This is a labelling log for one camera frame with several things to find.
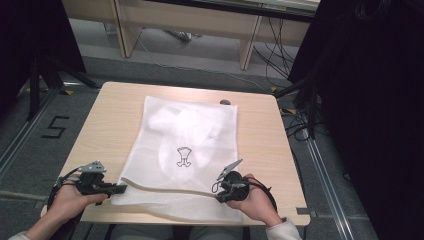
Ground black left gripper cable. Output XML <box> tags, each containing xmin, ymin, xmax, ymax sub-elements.
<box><xmin>46</xmin><ymin>165</ymin><xmax>84</xmax><ymax>212</ymax></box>

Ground metal floor rail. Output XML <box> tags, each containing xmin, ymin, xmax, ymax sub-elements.
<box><xmin>0</xmin><ymin>87</ymin><xmax>62</xmax><ymax>182</ymax></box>
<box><xmin>301</xmin><ymin>128</ymin><xmax>356</xmax><ymax>240</ymax></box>

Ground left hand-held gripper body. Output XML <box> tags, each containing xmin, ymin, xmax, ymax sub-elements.
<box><xmin>75</xmin><ymin>160</ymin><xmax>115</xmax><ymax>197</ymax></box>

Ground white mesh laundry bag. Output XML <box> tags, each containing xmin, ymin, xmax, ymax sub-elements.
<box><xmin>110</xmin><ymin>95</ymin><xmax>244</xmax><ymax>224</ymax></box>

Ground black hanging cables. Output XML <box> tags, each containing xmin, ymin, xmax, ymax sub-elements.
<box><xmin>252</xmin><ymin>16</ymin><xmax>301</xmax><ymax>88</ymax></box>

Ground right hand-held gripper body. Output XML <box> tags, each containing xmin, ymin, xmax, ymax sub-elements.
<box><xmin>216</xmin><ymin>158</ymin><xmax>252</xmax><ymax>204</ymax></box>

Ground light wooden desk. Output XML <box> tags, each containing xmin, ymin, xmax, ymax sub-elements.
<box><xmin>59</xmin><ymin>0</ymin><xmax>322</xmax><ymax>71</ymax></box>

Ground person's right hand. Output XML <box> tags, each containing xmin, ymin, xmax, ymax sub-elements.
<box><xmin>225</xmin><ymin>172</ymin><xmax>284</xmax><ymax>228</ymax></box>

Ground white garment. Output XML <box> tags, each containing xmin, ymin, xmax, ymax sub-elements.
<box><xmin>147</xmin><ymin>103</ymin><xmax>232</xmax><ymax>185</ymax></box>

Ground black floor cable bundle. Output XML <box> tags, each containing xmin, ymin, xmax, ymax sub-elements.
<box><xmin>279</xmin><ymin>105</ymin><xmax>330</xmax><ymax>142</ymax></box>

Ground person's left hand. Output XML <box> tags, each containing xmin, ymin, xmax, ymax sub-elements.
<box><xmin>46</xmin><ymin>172</ymin><xmax>110</xmax><ymax>224</ymax></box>

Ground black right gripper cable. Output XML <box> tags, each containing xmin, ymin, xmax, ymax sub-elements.
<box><xmin>247</xmin><ymin>175</ymin><xmax>279</xmax><ymax>213</ymax></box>

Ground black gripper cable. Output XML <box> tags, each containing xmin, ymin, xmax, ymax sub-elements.
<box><xmin>247</xmin><ymin>175</ymin><xmax>279</xmax><ymax>213</ymax></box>
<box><xmin>46</xmin><ymin>165</ymin><xmax>84</xmax><ymax>212</ymax></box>

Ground black metal stand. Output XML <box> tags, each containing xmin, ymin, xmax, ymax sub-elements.
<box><xmin>274</xmin><ymin>71</ymin><xmax>322</xmax><ymax>140</ymax></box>
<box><xmin>25</xmin><ymin>54</ymin><xmax>102</xmax><ymax>122</ymax></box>

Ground black curtain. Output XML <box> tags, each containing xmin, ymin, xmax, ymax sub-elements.
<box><xmin>0</xmin><ymin>0</ymin><xmax>86</xmax><ymax>116</ymax></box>
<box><xmin>287</xmin><ymin>0</ymin><xmax>424</xmax><ymax>240</ymax></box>

